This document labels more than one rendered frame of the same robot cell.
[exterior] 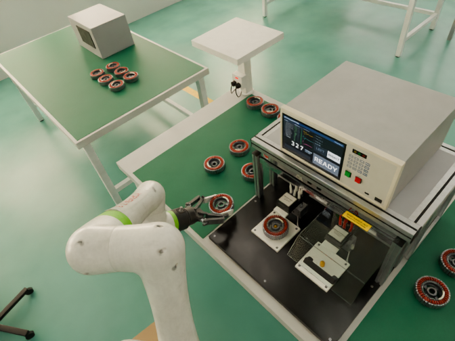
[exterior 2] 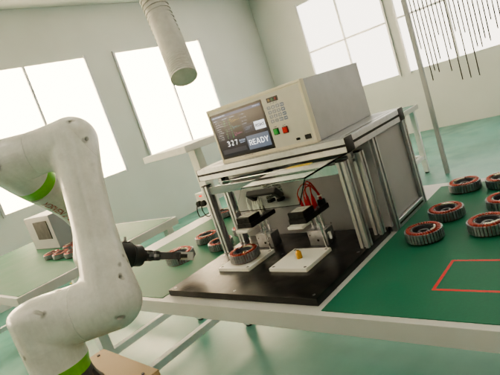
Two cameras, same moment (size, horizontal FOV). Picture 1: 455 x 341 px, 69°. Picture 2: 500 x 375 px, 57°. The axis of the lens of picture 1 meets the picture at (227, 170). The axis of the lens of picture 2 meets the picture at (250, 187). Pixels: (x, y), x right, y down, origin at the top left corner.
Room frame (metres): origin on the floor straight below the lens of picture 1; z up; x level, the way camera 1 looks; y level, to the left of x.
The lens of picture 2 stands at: (-0.77, 0.02, 1.29)
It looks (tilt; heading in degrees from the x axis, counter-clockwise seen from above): 10 degrees down; 350
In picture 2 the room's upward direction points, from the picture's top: 19 degrees counter-clockwise
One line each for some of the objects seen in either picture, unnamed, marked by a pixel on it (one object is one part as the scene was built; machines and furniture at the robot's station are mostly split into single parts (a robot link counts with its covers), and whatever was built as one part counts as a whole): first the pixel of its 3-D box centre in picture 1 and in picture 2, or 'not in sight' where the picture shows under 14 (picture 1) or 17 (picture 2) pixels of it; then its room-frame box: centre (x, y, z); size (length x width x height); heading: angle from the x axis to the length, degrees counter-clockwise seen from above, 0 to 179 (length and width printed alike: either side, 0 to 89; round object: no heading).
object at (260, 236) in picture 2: (296, 207); (268, 237); (0.87, -0.28, 0.80); 0.07 x 0.05 x 0.06; 36
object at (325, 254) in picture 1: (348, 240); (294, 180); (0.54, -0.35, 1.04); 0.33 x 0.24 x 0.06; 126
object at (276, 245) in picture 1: (275, 230); (246, 260); (0.79, -0.16, 0.78); 0.15 x 0.15 x 0.01; 36
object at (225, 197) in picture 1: (221, 205); (180, 256); (0.92, 0.05, 0.84); 0.11 x 0.11 x 0.04
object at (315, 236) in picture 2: not in sight; (321, 234); (0.68, -0.42, 0.80); 0.07 x 0.05 x 0.06; 36
